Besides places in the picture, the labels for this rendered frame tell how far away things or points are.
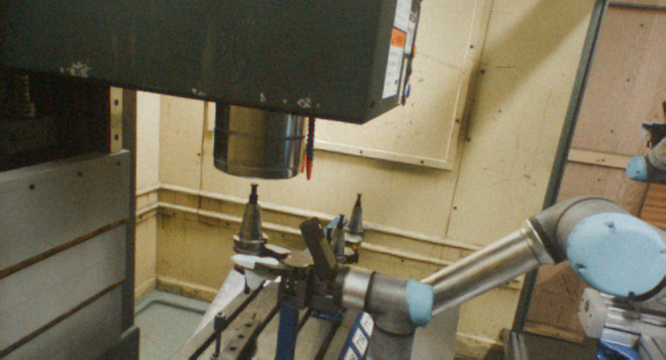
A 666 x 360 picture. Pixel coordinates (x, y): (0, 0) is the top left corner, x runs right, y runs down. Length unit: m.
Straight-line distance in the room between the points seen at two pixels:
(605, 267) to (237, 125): 0.59
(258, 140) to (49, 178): 0.48
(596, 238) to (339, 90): 0.43
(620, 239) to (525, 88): 1.07
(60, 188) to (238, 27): 0.57
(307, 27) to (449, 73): 1.14
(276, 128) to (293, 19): 0.18
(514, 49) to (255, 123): 1.18
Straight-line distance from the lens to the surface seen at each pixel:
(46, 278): 1.23
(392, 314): 0.91
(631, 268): 0.88
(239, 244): 0.96
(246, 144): 0.85
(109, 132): 1.31
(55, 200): 1.19
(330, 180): 1.96
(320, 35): 0.76
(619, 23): 3.63
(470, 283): 1.02
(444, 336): 1.94
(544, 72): 1.87
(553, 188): 1.91
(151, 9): 0.87
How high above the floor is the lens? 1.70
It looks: 17 degrees down
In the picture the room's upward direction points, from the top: 7 degrees clockwise
